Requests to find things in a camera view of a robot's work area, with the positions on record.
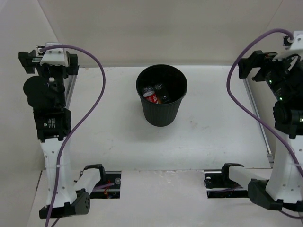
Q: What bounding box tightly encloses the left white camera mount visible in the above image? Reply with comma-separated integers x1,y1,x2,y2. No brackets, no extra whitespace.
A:
37,47,66,66

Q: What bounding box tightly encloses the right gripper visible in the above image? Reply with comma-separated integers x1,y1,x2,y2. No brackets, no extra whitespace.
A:
237,49,297,101

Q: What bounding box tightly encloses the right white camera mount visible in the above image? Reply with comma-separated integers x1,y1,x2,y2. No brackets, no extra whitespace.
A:
274,30,303,60

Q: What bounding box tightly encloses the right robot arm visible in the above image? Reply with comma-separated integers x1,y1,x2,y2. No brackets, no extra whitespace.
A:
204,51,303,212

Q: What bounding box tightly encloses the right aluminium rail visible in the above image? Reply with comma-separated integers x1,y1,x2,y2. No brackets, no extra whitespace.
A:
243,78,275,164

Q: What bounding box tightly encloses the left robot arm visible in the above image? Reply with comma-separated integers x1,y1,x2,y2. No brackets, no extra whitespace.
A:
18,49,106,221

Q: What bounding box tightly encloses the red cap soda bottle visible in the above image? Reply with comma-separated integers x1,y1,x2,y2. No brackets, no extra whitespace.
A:
143,89,170,104

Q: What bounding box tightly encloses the clear plastic bottle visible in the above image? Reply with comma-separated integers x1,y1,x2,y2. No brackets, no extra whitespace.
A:
142,83,165,94

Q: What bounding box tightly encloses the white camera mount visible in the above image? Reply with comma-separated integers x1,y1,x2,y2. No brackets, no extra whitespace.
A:
274,30,303,60
37,47,66,66

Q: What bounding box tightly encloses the black plastic bin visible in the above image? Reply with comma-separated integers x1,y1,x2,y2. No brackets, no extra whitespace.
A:
136,64,187,127

